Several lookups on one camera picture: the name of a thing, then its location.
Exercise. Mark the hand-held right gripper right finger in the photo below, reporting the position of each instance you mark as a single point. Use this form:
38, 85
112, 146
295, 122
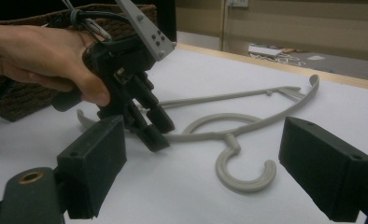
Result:
325, 171

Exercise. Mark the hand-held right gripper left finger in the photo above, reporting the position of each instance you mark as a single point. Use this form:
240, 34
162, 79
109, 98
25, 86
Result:
92, 165

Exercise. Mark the grey plastic clothes hanger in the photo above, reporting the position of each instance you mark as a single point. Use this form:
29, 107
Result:
232, 144

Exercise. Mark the brown woven basket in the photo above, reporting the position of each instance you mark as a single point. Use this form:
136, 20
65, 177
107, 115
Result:
23, 99

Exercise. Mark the small white paper sheet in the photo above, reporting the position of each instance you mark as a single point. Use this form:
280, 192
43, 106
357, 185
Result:
316, 58

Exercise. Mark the black curtain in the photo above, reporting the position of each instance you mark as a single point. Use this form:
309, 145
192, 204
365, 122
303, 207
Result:
17, 9

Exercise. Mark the white paper stack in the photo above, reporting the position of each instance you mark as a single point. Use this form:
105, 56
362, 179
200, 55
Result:
264, 50

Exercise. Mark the white power outlet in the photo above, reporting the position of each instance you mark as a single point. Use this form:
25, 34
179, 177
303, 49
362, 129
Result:
238, 3

